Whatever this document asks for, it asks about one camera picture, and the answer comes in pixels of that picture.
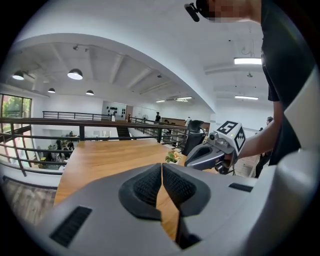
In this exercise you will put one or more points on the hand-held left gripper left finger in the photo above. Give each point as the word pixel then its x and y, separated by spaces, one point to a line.
pixel 105 200

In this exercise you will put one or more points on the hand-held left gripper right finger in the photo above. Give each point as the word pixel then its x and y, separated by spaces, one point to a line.
pixel 225 205

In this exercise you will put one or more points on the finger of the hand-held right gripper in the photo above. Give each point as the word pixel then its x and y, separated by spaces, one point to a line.
pixel 200 162
pixel 200 148

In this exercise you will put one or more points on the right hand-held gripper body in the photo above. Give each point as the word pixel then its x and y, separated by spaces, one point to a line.
pixel 230 140

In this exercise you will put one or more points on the person's right forearm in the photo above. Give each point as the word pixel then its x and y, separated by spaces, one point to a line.
pixel 260 142

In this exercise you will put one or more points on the person's right hand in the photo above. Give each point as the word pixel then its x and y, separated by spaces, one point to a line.
pixel 229 160

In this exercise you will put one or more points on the black office chair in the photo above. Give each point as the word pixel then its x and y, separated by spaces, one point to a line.
pixel 193 140

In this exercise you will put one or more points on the potted orange flower plant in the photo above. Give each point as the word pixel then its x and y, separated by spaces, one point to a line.
pixel 175 156

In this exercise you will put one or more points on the white ceiling light panel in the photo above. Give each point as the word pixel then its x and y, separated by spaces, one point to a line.
pixel 247 61
pixel 183 98
pixel 246 97
pixel 160 101

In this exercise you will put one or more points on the black metal railing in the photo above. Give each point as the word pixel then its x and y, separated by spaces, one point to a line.
pixel 75 113
pixel 50 121

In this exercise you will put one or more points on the person's black clothing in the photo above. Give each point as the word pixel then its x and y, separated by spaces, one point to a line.
pixel 282 62

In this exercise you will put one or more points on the black pendant lamp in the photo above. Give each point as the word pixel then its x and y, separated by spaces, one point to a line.
pixel 89 92
pixel 51 90
pixel 18 75
pixel 75 74

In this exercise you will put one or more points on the large window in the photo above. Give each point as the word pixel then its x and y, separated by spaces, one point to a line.
pixel 15 105

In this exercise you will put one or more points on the black head-worn camera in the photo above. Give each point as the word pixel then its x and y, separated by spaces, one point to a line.
pixel 192 11

